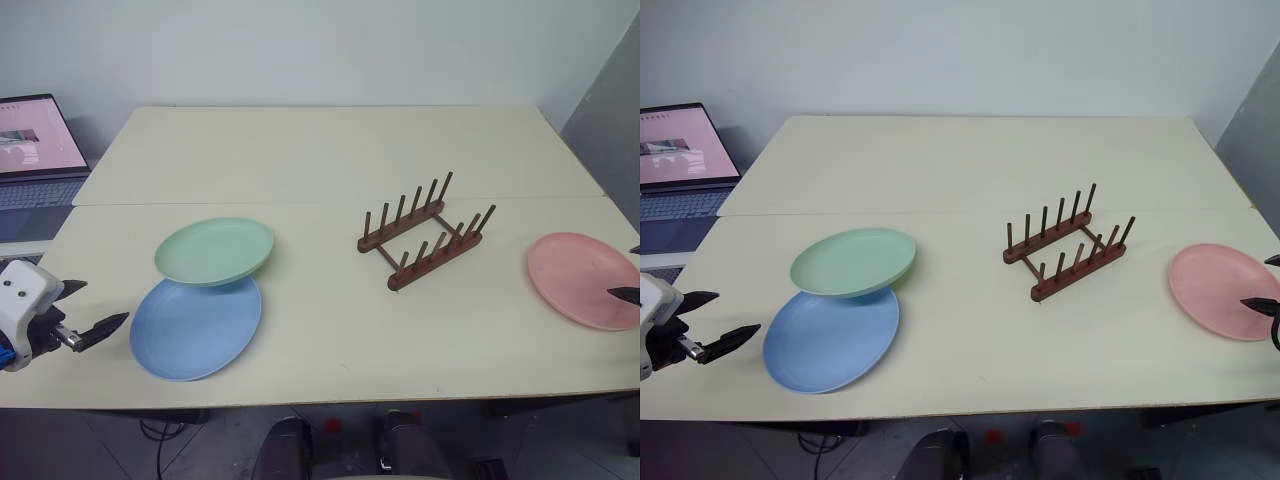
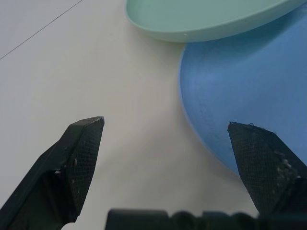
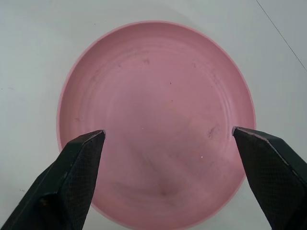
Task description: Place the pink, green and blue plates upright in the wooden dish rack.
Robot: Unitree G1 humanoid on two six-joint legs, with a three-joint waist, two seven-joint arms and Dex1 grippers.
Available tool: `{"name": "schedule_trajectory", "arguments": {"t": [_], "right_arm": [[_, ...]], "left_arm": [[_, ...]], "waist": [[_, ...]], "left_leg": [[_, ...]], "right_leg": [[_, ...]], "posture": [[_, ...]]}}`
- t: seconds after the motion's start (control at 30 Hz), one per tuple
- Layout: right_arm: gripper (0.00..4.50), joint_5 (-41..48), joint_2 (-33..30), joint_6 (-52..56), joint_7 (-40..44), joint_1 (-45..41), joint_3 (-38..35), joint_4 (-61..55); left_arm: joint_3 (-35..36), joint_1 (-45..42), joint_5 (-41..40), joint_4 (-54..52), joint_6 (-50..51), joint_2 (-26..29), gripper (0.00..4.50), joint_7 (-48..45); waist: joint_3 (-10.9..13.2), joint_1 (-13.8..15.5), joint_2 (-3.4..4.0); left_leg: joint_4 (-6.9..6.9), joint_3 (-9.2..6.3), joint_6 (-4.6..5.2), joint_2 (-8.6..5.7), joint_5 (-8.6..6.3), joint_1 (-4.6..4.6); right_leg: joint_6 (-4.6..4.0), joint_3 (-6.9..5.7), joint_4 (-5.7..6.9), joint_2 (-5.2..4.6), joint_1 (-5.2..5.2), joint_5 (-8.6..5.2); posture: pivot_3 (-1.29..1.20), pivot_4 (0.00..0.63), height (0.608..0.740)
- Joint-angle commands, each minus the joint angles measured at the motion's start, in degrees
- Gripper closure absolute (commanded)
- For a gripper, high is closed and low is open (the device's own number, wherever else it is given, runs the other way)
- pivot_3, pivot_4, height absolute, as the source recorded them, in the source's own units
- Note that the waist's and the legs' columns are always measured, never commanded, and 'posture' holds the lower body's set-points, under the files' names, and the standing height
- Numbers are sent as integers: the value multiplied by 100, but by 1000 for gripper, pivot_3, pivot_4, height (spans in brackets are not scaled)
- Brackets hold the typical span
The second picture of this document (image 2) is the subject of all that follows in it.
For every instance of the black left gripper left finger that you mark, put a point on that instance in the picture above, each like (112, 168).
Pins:
(55, 167)

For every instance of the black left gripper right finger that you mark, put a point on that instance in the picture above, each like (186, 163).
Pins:
(263, 167)

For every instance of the blue plate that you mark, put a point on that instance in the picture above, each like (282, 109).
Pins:
(239, 83)

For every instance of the mint green plate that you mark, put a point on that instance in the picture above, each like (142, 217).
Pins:
(192, 16)

